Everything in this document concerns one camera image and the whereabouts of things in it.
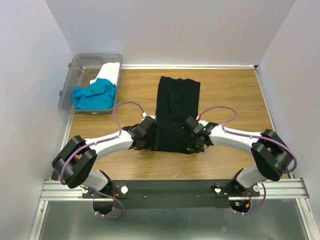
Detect black t shirt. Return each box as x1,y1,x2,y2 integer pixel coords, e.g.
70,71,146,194
152,76,201,154

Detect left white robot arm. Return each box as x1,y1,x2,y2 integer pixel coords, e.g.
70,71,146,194
51,123,158,198

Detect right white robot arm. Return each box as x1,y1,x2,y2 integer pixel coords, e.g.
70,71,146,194
182,121,296,196

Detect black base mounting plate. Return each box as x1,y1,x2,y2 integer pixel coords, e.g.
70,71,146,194
82,179,260,214

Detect teal t shirt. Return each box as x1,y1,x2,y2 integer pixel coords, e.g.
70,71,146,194
71,78,117,110

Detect clear plastic storage bin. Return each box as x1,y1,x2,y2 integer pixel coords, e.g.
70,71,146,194
58,53,123,114

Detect white t shirt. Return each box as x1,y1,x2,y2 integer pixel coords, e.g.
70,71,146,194
89,62,121,86

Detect aluminium frame rail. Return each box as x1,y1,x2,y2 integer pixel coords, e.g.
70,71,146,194
30,178,317,240

